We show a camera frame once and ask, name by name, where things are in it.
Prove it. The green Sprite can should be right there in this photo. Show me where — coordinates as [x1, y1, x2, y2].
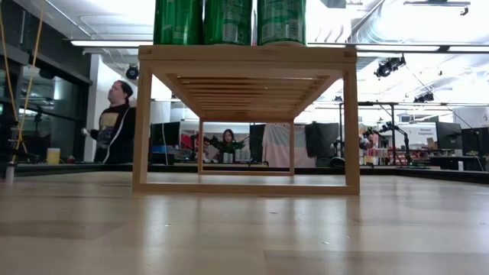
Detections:
[202, 0, 254, 46]
[152, 0, 204, 46]
[256, 0, 307, 47]

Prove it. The wooden slatted shelf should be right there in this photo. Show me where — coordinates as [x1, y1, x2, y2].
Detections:
[132, 44, 361, 196]

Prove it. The black upright panel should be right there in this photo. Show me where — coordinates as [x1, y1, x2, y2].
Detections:
[248, 123, 267, 163]

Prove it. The person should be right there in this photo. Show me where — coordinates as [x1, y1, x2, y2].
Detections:
[217, 128, 240, 164]

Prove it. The pink hanging cloth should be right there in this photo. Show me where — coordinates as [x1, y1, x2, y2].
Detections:
[263, 122, 316, 168]

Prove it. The dark hanging cloth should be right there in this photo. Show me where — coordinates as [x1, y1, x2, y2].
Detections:
[305, 121, 341, 157]

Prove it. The black computer monitor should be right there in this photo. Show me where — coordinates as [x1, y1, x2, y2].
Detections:
[436, 121, 462, 150]
[150, 121, 181, 148]
[461, 127, 489, 156]

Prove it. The white sneaker top right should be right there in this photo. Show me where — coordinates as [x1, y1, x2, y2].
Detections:
[82, 79, 138, 164]

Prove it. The yellow plastic cup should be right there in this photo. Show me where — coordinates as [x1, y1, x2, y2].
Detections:
[46, 147, 61, 165]

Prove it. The black metal stand frame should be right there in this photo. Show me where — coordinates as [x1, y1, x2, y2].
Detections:
[338, 100, 489, 166]

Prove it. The black aluminium table frame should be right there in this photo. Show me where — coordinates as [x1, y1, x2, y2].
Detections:
[14, 162, 489, 185]

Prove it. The yellow cable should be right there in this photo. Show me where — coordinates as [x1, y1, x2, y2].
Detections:
[0, 0, 46, 163]

